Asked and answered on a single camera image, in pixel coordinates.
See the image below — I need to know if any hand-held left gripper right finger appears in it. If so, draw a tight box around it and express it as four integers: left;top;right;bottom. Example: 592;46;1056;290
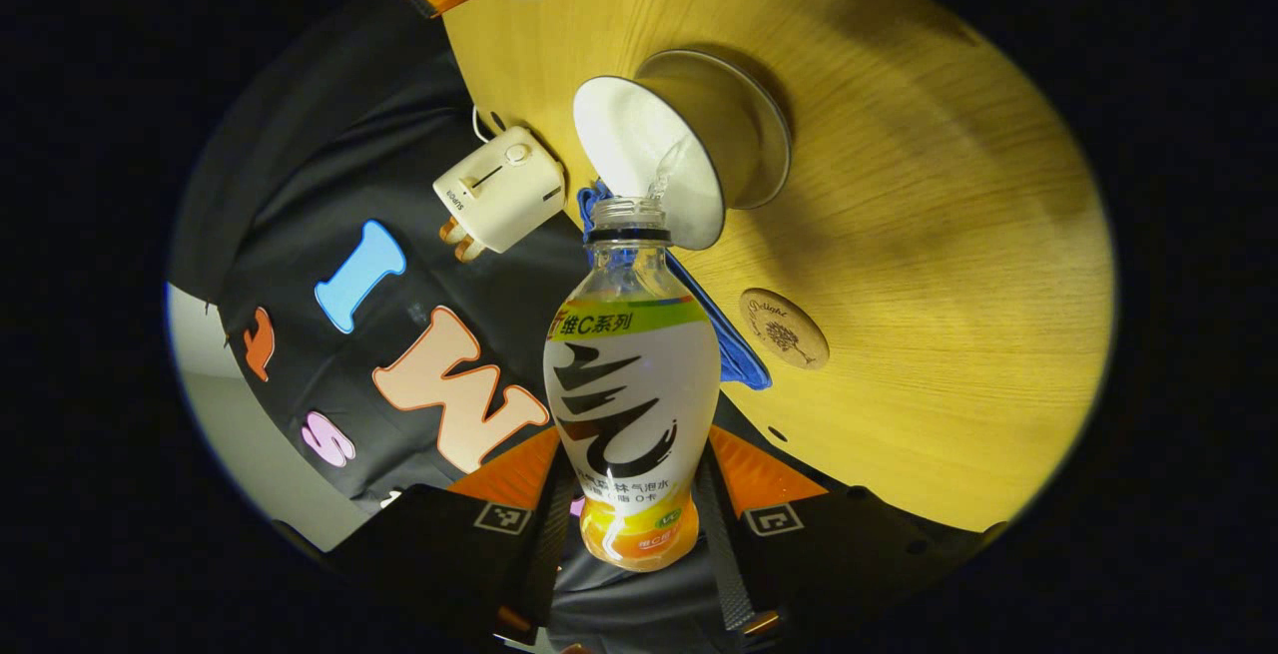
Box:
697;424;1001;637

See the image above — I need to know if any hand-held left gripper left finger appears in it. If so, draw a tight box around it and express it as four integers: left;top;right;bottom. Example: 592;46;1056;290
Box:
324;424;578;647

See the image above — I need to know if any round cork coaster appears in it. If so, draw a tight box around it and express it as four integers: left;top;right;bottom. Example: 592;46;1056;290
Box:
740;288;832;371

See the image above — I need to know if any clear water bottle white label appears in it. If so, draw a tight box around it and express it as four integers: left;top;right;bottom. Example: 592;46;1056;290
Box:
543;197;722;573

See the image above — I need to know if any white teacup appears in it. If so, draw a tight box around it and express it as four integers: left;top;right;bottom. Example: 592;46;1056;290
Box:
573;73;770;252

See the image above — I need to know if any cream toaster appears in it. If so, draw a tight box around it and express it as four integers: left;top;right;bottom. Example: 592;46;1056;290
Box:
433;126;568;255

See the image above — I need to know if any blue towel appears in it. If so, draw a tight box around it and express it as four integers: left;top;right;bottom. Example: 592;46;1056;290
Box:
577;180;773;392

